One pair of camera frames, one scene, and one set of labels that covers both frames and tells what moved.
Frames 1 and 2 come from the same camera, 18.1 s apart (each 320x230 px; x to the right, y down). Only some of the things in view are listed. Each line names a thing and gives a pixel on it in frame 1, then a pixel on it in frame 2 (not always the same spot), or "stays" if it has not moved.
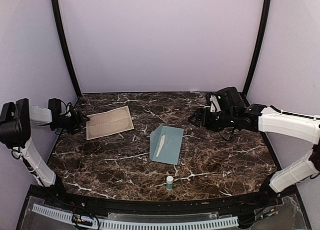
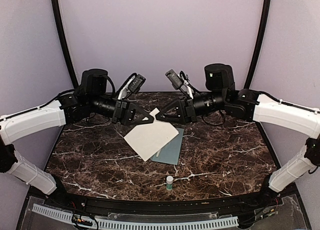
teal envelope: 170,150 stays
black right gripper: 200,112 -> 186,112
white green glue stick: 169,180 stays
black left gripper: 77,121 -> 124,112
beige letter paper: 108,122 -> 149,139
